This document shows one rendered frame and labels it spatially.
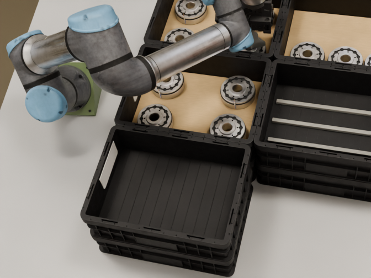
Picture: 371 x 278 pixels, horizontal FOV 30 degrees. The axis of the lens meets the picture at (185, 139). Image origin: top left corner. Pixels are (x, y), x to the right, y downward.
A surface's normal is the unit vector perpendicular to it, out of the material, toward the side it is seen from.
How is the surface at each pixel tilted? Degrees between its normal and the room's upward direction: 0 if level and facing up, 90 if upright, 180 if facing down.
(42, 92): 57
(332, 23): 0
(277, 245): 0
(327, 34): 0
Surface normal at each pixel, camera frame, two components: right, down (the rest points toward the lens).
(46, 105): -0.12, 0.41
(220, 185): -0.12, -0.54
